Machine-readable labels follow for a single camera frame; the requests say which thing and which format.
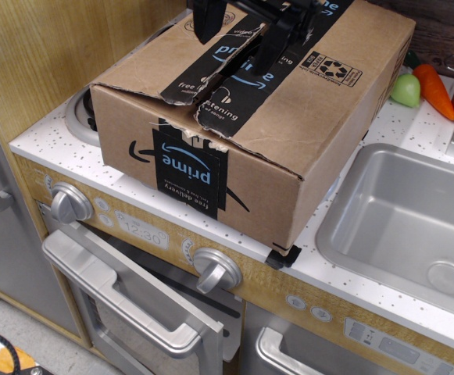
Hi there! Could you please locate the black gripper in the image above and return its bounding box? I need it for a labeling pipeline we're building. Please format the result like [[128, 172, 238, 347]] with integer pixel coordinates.
[[193, 0, 324, 75]]

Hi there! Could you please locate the cardboard Amazon Prime box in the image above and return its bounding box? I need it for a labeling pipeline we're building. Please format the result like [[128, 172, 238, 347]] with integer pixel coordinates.
[[90, 1, 415, 250]]

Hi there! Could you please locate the green toy vegetable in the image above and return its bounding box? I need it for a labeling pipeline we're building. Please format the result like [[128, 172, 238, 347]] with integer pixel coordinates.
[[391, 73, 420, 108]]

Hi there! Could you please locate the orange toy carrot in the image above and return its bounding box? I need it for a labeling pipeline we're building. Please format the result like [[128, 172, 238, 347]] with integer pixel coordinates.
[[413, 64, 454, 121]]

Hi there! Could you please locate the black tape patch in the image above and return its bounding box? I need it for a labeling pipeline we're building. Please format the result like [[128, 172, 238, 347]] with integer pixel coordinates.
[[265, 245, 302, 270]]

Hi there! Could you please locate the right silver stove knob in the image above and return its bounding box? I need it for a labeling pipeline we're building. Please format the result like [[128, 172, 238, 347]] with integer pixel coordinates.
[[193, 248, 242, 294]]

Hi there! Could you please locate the silver stove knob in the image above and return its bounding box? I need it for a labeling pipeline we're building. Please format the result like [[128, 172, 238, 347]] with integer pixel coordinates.
[[51, 182, 94, 224], [193, 248, 242, 294]]

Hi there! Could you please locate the left silver stove knob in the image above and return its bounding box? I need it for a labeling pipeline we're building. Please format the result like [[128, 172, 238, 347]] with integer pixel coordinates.
[[51, 182, 94, 224]]

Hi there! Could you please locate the silver toy sink basin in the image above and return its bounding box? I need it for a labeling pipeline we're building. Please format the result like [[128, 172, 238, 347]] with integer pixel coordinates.
[[316, 144, 454, 313]]

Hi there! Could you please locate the silver toy oven door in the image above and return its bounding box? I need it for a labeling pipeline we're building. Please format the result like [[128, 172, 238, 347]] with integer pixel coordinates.
[[42, 228, 223, 374]]

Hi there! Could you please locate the silver dishwasher door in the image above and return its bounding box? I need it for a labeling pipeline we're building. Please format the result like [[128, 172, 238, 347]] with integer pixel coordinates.
[[240, 302, 454, 375]]

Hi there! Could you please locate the silver toy fridge door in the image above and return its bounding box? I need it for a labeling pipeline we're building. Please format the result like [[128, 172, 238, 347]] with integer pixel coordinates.
[[0, 144, 80, 338]]

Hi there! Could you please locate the orange cloth piece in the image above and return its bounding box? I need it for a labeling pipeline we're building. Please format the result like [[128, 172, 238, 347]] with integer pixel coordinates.
[[0, 345, 37, 372]]

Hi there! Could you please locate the grey stove burner ring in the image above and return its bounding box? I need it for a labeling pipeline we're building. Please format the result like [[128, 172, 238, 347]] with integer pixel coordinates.
[[64, 87, 101, 145]]

